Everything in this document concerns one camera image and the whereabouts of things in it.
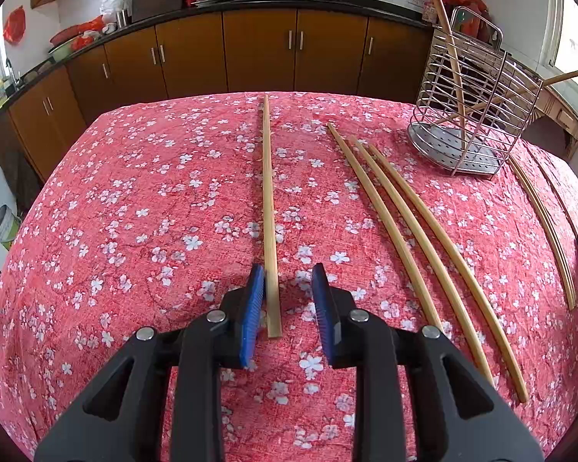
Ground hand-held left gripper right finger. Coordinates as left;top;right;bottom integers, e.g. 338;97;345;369
311;263;545;462

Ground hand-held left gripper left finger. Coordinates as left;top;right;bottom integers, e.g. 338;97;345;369
34;264;265;462

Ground straight bamboo chopstick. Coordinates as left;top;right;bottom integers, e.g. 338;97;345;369
262;94;283;338

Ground metal wire utensil rack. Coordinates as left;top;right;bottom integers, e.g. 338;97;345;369
407;6;545;181

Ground wooden side table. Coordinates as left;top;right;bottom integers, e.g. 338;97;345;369
534;84;578;155

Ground red floral tablecloth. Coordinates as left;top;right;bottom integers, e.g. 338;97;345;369
0;90;578;462

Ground grey bin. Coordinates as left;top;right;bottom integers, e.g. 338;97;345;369
0;204;22;251

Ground brown kitchen base cabinets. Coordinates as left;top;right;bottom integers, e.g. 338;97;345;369
0;7;434;184

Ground black kitchen countertop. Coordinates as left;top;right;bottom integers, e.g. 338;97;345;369
0;0;434;128

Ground green basin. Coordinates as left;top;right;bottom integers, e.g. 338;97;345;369
48;41;78;62

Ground red basin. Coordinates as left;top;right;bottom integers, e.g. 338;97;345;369
49;26;82;46

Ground white plastic bag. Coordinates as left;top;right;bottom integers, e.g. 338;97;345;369
101;0;132;25

